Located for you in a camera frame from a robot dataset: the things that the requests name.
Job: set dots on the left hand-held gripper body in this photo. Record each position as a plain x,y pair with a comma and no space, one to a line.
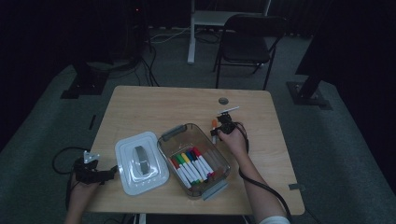
88,172

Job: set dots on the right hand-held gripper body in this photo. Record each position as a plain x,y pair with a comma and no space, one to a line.
227,126

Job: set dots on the orange cap marker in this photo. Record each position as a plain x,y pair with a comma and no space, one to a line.
214,123

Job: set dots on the brown transparent storage box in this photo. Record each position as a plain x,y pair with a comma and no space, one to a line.
193,140

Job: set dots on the dark blue cap marker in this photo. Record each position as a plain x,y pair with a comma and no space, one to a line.
190,155

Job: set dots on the yellow cap marker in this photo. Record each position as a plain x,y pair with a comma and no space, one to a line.
186,157

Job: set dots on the light green cap marker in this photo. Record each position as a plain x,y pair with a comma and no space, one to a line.
179,159

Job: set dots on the person's left hand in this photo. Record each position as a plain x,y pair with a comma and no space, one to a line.
81,191

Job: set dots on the person's right hand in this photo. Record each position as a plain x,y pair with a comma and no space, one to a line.
236,144

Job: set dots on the white table leg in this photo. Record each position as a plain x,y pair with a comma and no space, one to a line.
140,218

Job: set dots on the black folding chair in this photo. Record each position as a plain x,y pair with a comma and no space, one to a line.
246,46

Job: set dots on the black metal stand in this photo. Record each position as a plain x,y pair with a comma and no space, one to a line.
308,95
85,82

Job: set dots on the grey tape piece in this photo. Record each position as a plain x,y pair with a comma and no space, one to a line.
295,187

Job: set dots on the dark equipment with red light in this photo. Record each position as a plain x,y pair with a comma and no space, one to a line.
136,31

